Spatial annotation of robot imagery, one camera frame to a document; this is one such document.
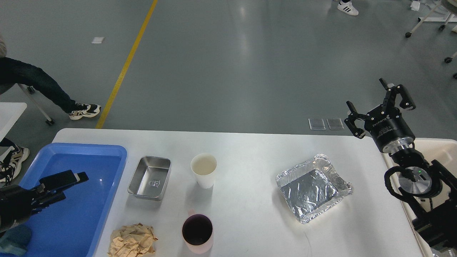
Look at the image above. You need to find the crumpled brown paper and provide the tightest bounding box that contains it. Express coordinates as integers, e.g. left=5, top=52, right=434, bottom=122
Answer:
left=107, top=223, right=159, bottom=257

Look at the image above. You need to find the clear floor plate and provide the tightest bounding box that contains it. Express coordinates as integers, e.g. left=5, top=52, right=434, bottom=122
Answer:
left=308, top=119, right=326, bottom=131
left=326, top=118, right=345, bottom=130

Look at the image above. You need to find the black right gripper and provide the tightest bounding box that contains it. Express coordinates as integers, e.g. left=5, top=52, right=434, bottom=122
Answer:
left=345, top=78, right=417, bottom=153

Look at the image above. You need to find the clear floor plate left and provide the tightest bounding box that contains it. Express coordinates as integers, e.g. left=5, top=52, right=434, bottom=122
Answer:
left=308, top=119, right=326, bottom=131

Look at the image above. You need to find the person with white sneakers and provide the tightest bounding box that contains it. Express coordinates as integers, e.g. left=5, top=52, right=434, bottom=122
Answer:
left=337, top=0, right=359, bottom=16

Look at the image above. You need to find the aluminium foil tray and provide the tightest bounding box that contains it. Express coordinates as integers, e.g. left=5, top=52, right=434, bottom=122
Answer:
left=275, top=153, right=354, bottom=224

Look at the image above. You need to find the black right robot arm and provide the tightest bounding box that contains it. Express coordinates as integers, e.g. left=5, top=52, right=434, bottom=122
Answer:
left=344, top=78, right=457, bottom=252

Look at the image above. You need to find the white paper by rack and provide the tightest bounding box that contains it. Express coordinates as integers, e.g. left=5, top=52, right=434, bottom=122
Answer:
left=410, top=0, right=421, bottom=11

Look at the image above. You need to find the beige plastic bin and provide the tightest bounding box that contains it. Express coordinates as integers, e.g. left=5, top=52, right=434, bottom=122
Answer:
left=381, top=138, right=457, bottom=257

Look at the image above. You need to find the stainless steel rectangular container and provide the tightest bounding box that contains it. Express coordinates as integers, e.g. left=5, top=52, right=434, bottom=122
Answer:
left=127, top=156, right=171, bottom=201

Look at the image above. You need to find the clear floor plate right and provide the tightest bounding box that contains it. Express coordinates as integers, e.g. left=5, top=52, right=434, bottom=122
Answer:
left=326, top=118, right=345, bottom=130

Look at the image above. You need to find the white side table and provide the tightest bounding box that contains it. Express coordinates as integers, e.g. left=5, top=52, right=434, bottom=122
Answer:
left=0, top=102, right=27, bottom=140

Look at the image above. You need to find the pink mug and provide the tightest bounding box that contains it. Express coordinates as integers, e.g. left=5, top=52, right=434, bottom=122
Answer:
left=181, top=209, right=214, bottom=254

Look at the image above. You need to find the white paper cup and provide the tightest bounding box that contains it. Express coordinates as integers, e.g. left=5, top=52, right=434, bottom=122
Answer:
left=191, top=153, right=217, bottom=189

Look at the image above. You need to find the white wheeled rack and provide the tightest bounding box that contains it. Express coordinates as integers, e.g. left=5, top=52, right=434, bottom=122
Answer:
left=394, top=0, right=456, bottom=87

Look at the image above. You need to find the person in beige sweater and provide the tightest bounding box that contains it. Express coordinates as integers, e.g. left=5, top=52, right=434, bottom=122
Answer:
left=0, top=38, right=101, bottom=186

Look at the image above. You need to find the white rolling chair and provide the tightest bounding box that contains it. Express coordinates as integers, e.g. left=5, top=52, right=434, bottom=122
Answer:
left=17, top=83, right=55, bottom=126

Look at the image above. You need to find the blue plastic tray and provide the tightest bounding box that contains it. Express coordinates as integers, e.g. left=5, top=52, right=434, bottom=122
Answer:
left=18, top=143, right=127, bottom=257

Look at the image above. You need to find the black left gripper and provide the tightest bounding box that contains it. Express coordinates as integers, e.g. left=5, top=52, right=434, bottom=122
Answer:
left=0, top=170, right=89, bottom=232

